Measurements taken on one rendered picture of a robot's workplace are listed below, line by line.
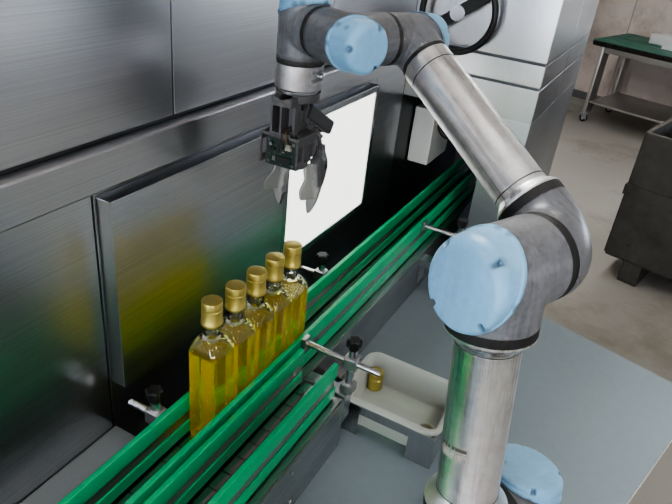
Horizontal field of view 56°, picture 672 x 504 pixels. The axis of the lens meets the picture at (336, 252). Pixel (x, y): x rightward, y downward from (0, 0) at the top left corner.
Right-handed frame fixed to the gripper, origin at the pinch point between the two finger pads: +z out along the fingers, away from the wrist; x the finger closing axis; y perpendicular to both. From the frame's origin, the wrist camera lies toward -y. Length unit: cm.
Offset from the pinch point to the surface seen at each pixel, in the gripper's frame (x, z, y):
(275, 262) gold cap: 0.7, 9.2, 7.2
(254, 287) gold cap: 0.4, 11.4, 13.1
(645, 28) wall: 26, 41, -662
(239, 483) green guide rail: 12.7, 30.4, 34.3
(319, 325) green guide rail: 3.9, 29.6, -6.5
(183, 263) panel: -12.6, 10.1, 15.6
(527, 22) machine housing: 17, -24, -84
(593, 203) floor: 38, 125, -367
